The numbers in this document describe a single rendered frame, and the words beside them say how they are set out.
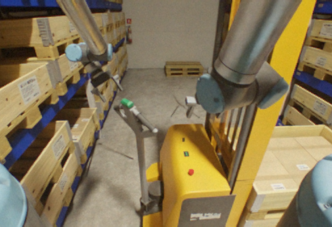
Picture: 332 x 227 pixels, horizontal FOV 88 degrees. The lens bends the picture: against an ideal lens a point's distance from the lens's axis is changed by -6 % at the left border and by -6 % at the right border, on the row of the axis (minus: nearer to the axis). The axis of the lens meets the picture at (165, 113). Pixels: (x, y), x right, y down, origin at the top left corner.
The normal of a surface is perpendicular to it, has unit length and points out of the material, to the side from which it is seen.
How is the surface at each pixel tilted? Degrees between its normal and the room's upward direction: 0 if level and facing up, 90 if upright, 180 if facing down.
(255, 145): 90
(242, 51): 102
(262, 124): 90
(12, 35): 90
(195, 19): 90
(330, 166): 5
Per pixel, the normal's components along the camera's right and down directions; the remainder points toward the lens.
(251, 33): -0.53, 0.58
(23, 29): 0.06, 0.50
